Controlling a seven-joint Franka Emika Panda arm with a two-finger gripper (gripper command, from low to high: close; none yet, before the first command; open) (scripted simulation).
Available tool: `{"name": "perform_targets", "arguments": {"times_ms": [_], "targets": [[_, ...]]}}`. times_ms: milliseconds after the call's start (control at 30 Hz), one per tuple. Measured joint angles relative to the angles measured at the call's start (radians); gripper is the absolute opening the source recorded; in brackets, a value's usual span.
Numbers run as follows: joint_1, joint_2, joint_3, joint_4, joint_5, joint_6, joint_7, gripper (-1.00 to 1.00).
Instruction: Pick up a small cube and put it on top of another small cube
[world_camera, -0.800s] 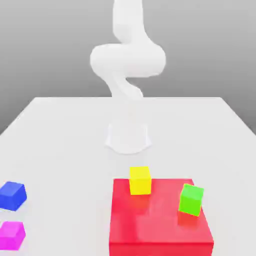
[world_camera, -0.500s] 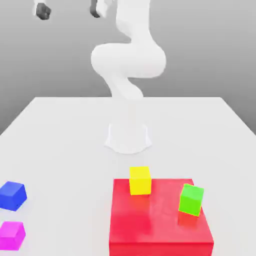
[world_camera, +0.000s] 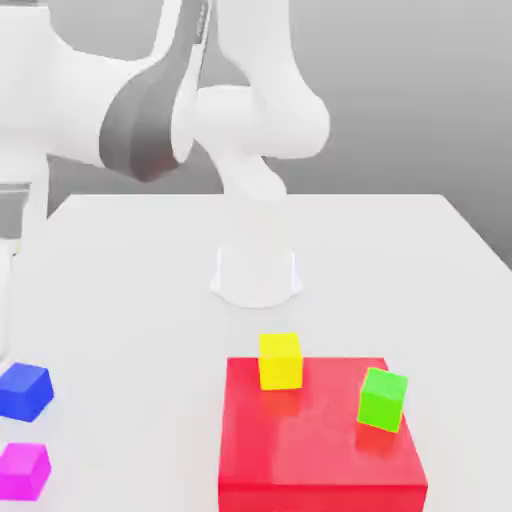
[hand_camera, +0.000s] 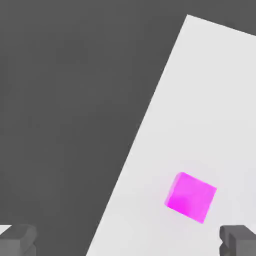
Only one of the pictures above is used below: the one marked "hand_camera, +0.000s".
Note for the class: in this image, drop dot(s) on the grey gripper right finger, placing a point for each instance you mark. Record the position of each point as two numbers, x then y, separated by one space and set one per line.
238 242

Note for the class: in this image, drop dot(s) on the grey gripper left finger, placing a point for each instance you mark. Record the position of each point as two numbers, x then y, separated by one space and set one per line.
16 242

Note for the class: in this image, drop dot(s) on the small magenta cube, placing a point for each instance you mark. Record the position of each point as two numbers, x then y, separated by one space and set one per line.
190 198

